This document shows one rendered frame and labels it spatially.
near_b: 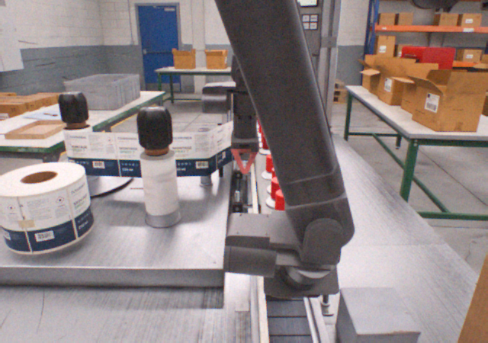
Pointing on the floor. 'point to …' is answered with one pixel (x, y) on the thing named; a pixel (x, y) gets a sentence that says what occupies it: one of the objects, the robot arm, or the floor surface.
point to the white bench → (107, 117)
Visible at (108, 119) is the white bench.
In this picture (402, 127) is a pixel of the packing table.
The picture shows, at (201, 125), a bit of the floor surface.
